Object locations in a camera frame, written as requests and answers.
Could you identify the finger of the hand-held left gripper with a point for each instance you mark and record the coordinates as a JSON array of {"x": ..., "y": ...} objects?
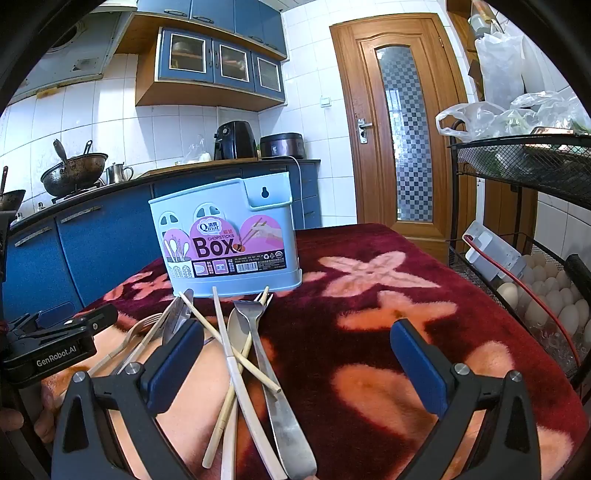
[
  {"x": 99, "y": 318},
  {"x": 53, "y": 317}
]

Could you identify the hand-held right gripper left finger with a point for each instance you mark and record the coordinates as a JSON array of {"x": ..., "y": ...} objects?
[{"x": 175, "y": 364}]

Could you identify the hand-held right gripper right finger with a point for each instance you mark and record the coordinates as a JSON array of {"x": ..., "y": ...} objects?
[{"x": 418, "y": 369}]

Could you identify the metal fork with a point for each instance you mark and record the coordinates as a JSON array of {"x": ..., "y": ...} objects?
[
  {"x": 143, "y": 344},
  {"x": 134, "y": 334},
  {"x": 281, "y": 415}
]

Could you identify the metal knife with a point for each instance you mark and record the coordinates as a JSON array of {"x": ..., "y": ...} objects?
[{"x": 178, "y": 318}]

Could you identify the beige spoon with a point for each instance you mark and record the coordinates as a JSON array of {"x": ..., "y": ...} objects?
[{"x": 240, "y": 332}]

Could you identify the bamboo chopstick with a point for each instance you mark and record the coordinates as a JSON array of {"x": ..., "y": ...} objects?
[
  {"x": 221, "y": 429},
  {"x": 258, "y": 371}
]

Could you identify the light blue utensil holder box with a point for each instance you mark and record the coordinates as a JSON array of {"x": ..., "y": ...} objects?
[{"x": 221, "y": 230}]

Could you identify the person's left hand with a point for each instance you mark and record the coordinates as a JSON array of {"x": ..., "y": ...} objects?
[{"x": 11, "y": 420}]

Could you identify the dark red flower blanket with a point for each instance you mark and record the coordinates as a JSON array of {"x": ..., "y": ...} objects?
[{"x": 369, "y": 323}]

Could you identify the blue lower kitchen cabinet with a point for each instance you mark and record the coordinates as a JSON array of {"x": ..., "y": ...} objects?
[{"x": 106, "y": 249}]

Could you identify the dark frying pan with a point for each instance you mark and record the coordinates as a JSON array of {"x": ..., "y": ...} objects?
[{"x": 11, "y": 201}]

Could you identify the gas stove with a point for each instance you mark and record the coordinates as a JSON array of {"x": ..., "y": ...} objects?
[{"x": 87, "y": 191}]

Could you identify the white power strip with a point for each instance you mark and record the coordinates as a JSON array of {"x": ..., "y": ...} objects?
[{"x": 498, "y": 258}]

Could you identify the black wok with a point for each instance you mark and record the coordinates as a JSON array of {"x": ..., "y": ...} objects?
[{"x": 74, "y": 177}]

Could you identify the metal pitcher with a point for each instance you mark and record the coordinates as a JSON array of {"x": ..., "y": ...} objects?
[{"x": 115, "y": 174}]

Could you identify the pile of eggs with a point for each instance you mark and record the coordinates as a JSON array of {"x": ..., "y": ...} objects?
[{"x": 554, "y": 304}]

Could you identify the clear plastic bag on counter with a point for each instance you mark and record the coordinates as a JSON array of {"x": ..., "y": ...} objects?
[{"x": 198, "y": 152}]

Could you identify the wooden door with glass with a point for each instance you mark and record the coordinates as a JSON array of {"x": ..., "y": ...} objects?
[{"x": 351, "y": 161}]

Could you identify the black air fryer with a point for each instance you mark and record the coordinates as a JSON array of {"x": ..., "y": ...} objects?
[{"x": 235, "y": 141}]

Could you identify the dark rice cooker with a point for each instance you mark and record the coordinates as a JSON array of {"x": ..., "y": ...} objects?
[{"x": 282, "y": 145}]

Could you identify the clear plastic bag with vegetables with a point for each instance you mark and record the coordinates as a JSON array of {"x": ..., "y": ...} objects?
[{"x": 480, "y": 120}]

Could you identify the range hood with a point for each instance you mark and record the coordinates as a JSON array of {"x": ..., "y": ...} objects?
[{"x": 69, "y": 50}]

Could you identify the red printed packet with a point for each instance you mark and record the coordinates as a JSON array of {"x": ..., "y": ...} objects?
[{"x": 551, "y": 130}]

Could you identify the white plastic bag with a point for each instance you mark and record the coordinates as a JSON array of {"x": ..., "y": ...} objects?
[{"x": 498, "y": 69}]

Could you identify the glass door wall cabinet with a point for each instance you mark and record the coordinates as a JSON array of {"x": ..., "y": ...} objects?
[{"x": 207, "y": 60}]

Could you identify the white light switch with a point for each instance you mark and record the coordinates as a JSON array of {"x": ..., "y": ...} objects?
[{"x": 326, "y": 102}]

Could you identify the blue upper wall cabinet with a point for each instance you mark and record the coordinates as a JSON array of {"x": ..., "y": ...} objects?
[{"x": 207, "y": 16}]

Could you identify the wooden wall shelf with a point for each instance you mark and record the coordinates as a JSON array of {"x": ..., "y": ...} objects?
[{"x": 461, "y": 46}]

